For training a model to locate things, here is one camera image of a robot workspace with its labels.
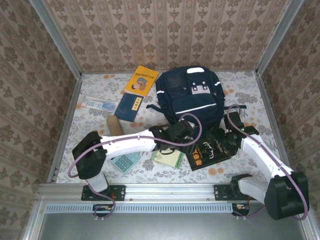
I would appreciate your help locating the green notepad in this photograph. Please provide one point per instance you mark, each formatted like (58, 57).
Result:
(172, 160)

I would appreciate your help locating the black book with deer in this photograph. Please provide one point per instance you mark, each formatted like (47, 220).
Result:
(207, 157)

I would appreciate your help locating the navy blue backpack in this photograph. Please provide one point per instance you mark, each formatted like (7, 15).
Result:
(175, 85)

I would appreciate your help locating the navy blue book yellow label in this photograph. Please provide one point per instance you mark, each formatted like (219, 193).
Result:
(128, 107)

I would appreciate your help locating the teal calculator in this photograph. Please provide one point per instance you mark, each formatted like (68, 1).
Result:
(125, 161)

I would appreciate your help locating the orange illustrated book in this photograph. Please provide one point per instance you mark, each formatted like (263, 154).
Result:
(140, 80)

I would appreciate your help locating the brown pencil case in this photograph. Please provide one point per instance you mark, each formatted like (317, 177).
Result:
(115, 126)

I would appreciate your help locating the blue ruler set package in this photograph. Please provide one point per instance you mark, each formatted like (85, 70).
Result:
(100, 103)

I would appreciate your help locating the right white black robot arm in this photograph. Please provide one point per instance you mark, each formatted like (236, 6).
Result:
(262, 157)

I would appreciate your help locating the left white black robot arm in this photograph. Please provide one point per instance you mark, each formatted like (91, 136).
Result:
(125, 145)

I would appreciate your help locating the floral tablecloth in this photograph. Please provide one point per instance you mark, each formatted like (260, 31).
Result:
(162, 177)

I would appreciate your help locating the grey metal shelf plate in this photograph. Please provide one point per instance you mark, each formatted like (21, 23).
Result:
(162, 227)

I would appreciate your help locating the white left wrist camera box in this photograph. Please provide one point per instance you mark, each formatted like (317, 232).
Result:
(191, 124)

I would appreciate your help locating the aluminium table edge rail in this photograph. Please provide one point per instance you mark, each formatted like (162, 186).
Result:
(170, 191)

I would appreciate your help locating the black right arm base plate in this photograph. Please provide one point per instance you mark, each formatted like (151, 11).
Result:
(220, 192)

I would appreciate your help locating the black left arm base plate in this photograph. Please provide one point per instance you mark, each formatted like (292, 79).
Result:
(120, 192)

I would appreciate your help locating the aluminium frame post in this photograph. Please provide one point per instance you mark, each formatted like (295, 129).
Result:
(277, 37)
(59, 42)

